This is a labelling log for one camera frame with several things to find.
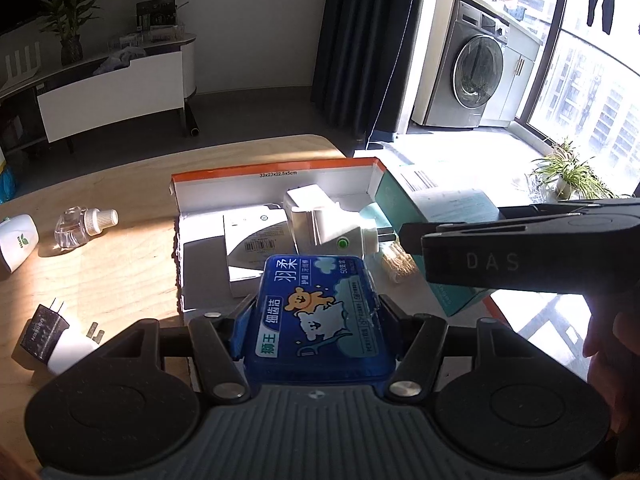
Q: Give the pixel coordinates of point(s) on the green and white carton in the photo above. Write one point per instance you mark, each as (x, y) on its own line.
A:
(445, 200)

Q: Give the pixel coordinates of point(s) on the black usb charger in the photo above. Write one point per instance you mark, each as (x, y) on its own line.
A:
(42, 330)

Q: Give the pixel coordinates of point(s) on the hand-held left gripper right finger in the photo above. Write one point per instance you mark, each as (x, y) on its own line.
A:
(392, 317)

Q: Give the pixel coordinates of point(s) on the bamboo plant in vase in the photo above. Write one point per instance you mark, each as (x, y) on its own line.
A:
(67, 20)

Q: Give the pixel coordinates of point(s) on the grey crumpled cloth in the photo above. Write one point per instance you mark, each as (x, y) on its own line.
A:
(120, 60)

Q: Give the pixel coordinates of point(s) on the small white power block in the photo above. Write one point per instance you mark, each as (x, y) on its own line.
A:
(307, 197)

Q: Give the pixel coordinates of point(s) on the white mosquito repellent heater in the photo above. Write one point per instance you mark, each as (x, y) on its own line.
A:
(17, 242)

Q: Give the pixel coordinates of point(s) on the white cube usb charger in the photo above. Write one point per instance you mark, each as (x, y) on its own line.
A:
(70, 350)

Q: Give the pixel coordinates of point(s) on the white box with barcode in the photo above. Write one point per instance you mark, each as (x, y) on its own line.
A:
(250, 240)

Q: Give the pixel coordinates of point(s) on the white slatted rack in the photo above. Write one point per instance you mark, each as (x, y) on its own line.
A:
(20, 65)

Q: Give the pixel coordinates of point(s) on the silver washing machine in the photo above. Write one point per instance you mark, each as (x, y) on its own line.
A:
(465, 65)

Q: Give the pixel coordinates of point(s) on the white tv cabinet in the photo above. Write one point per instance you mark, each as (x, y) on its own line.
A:
(110, 90)

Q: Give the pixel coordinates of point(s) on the dark curtain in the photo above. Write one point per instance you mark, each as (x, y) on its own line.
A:
(370, 45)

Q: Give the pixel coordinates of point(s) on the blue plastic bag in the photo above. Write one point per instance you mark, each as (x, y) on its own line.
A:
(6, 182)

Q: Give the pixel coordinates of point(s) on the black rolled mat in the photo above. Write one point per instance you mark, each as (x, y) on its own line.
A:
(192, 120)

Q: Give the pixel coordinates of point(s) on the clear refill bottle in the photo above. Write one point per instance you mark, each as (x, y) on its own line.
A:
(80, 225)

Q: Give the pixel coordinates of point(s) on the orange-edged cardboard box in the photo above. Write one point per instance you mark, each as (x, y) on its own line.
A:
(205, 245)

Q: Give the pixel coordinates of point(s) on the spider plant in pot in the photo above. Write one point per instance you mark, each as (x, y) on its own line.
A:
(570, 172)

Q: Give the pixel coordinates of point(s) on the grey laundry cabinet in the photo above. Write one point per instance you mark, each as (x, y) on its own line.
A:
(520, 80)

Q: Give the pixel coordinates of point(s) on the black framed display box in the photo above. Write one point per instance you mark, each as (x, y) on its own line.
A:
(156, 12)

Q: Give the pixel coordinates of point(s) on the white plug adapter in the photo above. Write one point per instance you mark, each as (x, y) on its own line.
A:
(340, 232)

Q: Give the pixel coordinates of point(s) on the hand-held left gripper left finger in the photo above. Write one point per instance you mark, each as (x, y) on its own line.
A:
(245, 325)

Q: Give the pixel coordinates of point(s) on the person's right hand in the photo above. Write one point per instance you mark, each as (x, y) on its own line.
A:
(620, 360)

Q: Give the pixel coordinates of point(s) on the blue dental floss box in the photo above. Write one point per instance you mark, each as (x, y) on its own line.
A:
(320, 320)

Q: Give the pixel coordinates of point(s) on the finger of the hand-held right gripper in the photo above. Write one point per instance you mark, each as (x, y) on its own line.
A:
(410, 237)

